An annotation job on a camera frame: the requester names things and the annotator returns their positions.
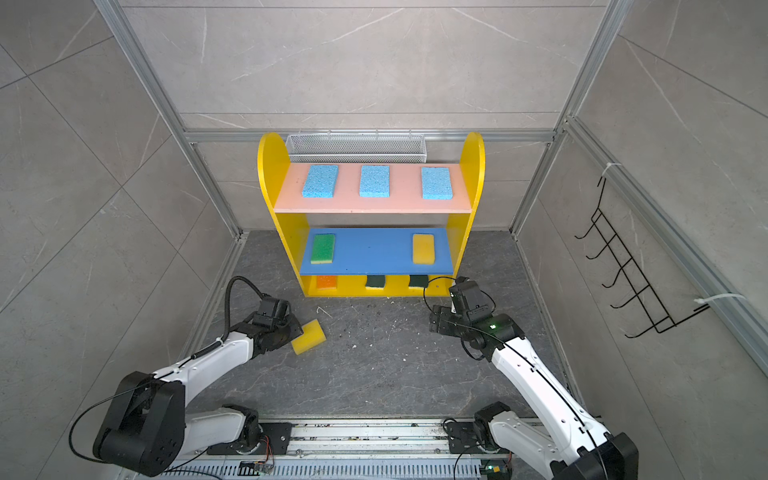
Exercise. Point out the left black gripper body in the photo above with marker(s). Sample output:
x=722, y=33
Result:
x=287, y=331

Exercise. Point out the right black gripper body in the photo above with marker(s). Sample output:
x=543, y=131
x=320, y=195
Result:
x=450, y=322

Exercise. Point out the small yellow sponge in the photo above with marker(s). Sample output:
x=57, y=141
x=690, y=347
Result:
x=312, y=335

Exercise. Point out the dark green wavy sponge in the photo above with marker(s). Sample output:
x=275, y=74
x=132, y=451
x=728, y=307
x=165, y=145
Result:
x=375, y=281
x=419, y=282

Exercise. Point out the orange yellow sponge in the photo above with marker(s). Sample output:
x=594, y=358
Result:
x=326, y=282

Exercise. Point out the large yellow sponge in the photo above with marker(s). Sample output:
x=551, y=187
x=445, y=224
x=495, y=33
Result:
x=423, y=249

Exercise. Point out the bright green yellow sponge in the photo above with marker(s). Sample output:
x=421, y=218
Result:
x=322, y=249

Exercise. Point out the light blue sponge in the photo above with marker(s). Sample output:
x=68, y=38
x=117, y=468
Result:
x=374, y=181
x=320, y=181
x=436, y=183

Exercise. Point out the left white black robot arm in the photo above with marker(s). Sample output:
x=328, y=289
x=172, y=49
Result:
x=147, y=425

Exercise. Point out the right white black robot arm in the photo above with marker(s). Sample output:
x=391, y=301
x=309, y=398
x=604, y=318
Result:
x=571, y=443

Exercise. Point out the yellow shelf with coloured boards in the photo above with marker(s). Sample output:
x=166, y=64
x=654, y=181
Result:
x=373, y=235

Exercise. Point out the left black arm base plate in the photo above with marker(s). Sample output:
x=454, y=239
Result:
x=273, y=438

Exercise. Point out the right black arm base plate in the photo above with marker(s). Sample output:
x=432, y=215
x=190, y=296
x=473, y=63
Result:
x=464, y=438

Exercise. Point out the aluminium rail base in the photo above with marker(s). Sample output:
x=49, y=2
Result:
x=356, y=449

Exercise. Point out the black wire hook rack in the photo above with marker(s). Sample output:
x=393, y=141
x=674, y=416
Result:
x=629, y=270

